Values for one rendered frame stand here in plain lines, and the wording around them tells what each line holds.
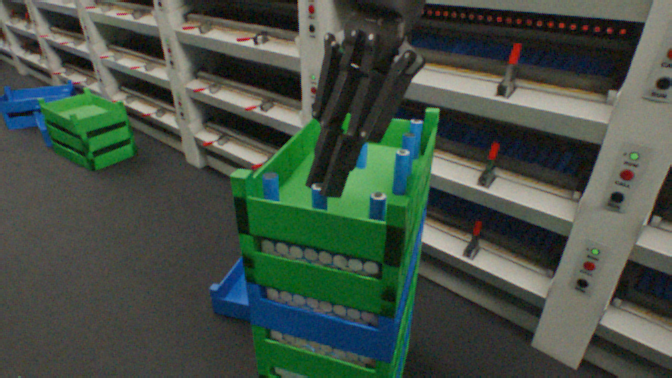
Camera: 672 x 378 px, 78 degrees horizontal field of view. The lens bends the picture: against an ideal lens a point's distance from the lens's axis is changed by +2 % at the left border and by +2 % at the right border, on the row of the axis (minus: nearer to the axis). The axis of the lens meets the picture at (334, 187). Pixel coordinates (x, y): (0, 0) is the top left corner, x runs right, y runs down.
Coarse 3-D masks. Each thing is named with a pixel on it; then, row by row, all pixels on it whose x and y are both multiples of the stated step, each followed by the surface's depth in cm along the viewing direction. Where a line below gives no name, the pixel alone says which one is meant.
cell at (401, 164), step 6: (402, 150) 55; (396, 156) 54; (402, 156) 54; (408, 156) 54; (396, 162) 55; (402, 162) 54; (408, 162) 55; (396, 168) 55; (402, 168) 55; (396, 174) 56; (402, 174) 55; (396, 180) 56; (402, 180) 56; (396, 186) 56; (402, 186) 56; (396, 192) 57; (402, 192) 57
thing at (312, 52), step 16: (304, 0) 98; (320, 0) 95; (336, 0) 96; (304, 16) 100; (320, 16) 97; (336, 16) 98; (304, 32) 102; (320, 32) 99; (336, 32) 100; (304, 48) 104; (320, 48) 101; (304, 64) 106; (320, 64) 103; (304, 80) 108; (304, 96) 111; (304, 112) 113
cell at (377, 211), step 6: (378, 192) 45; (372, 198) 45; (378, 198) 45; (384, 198) 45; (372, 204) 45; (378, 204) 45; (384, 204) 45; (372, 210) 45; (378, 210) 45; (384, 210) 45; (372, 216) 46; (378, 216) 45; (384, 216) 46
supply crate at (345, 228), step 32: (320, 128) 72; (288, 160) 61; (384, 160) 66; (416, 160) 66; (256, 192) 52; (288, 192) 58; (352, 192) 58; (384, 192) 58; (416, 192) 48; (256, 224) 49; (288, 224) 47; (320, 224) 45; (352, 224) 44; (384, 224) 43; (352, 256) 46; (384, 256) 45
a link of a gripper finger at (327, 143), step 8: (328, 136) 46; (336, 136) 47; (320, 144) 46; (328, 144) 46; (320, 152) 46; (328, 152) 47; (320, 160) 47; (328, 160) 47; (312, 168) 47; (320, 168) 47; (312, 176) 47; (320, 176) 48; (312, 184) 47
